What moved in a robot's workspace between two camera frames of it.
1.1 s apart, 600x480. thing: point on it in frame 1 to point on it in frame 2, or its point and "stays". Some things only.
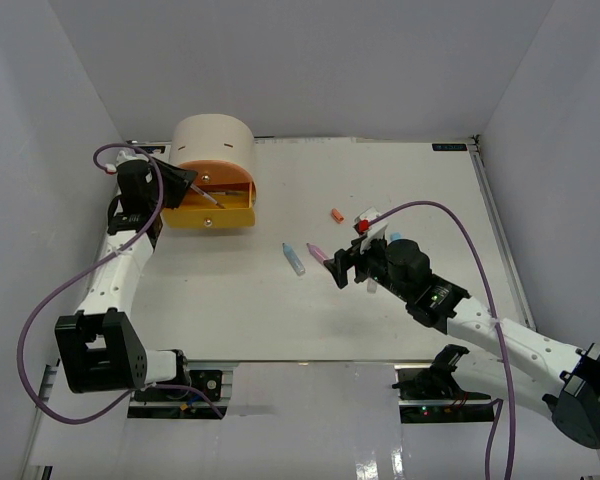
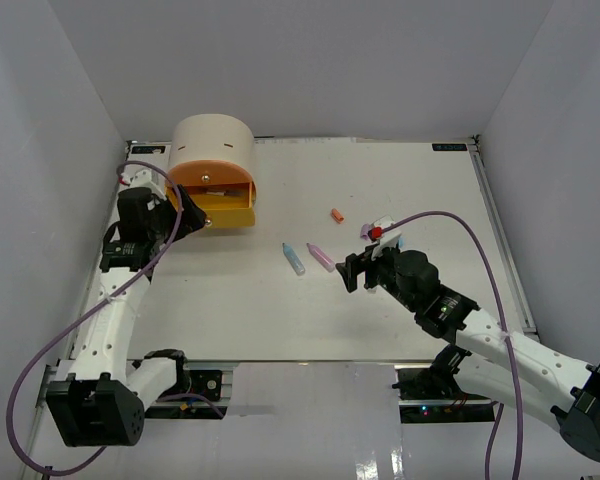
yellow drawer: [238, 199] stays
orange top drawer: [218, 171] stays
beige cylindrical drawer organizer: [213, 137] stays
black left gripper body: [174, 186] to [190, 219]
